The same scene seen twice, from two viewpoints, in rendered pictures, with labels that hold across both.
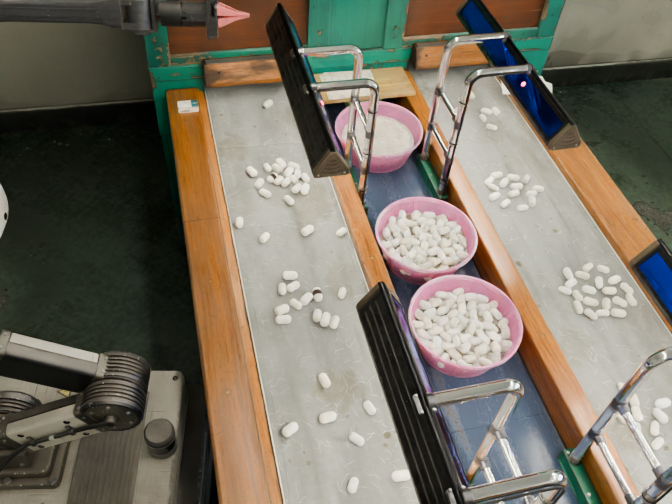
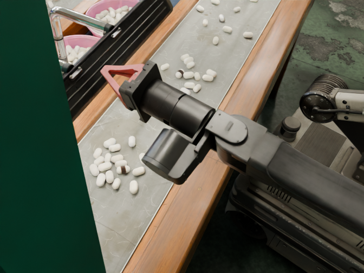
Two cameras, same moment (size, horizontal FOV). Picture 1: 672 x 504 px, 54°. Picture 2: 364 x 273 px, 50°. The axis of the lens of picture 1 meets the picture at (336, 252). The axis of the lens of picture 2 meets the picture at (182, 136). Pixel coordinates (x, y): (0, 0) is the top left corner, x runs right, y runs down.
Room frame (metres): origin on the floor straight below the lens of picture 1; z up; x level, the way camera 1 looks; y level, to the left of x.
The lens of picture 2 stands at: (1.72, 0.67, 1.63)
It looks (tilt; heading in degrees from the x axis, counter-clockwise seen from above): 51 degrees down; 218
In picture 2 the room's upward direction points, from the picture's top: 7 degrees clockwise
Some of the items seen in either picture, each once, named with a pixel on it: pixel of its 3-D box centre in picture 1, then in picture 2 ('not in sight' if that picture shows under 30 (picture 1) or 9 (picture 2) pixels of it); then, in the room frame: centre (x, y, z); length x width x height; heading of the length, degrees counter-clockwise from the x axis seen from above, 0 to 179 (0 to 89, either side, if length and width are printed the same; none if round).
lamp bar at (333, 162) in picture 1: (302, 80); (93, 63); (1.36, 0.12, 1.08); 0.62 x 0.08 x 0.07; 18
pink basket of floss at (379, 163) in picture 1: (377, 139); not in sight; (1.61, -0.09, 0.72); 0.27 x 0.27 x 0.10
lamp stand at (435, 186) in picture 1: (471, 121); not in sight; (1.50, -0.34, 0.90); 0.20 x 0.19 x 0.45; 18
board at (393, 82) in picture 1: (360, 85); not in sight; (1.82, -0.03, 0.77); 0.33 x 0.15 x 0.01; 108
